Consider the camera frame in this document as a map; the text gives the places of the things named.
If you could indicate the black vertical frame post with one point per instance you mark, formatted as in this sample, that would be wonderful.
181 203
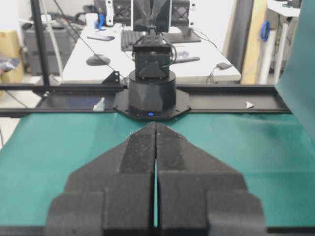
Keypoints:
39 32

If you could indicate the black computer keyboard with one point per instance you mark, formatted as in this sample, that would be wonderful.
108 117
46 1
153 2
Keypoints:
129 38

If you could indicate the green table cloth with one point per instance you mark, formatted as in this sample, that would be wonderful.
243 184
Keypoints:
275 153

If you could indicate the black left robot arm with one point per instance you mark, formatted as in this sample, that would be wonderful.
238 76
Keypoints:
152 92

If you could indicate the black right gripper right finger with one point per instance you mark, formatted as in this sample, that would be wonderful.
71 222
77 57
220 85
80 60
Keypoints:
198 195

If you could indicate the black aluminium frame rail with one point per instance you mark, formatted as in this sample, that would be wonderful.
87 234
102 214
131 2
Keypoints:
97 98

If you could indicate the black monitor on stand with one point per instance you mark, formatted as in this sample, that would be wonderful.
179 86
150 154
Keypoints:
172 18

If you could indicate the white office desk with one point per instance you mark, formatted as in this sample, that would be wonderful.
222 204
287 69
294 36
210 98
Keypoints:
204 70

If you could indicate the black computer mouse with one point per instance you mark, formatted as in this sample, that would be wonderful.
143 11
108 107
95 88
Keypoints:
98 60

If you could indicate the brown cardboard box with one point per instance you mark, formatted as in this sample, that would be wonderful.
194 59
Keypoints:
10 47

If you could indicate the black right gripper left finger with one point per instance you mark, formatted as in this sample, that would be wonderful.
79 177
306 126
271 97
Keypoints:
110 196

